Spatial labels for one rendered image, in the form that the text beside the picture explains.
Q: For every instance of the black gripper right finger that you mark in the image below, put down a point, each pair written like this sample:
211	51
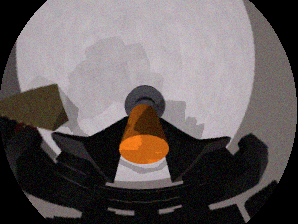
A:
184	151

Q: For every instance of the orange knob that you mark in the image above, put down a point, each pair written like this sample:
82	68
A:
144	139

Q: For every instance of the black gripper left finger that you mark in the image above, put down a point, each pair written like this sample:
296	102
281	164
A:
101	149

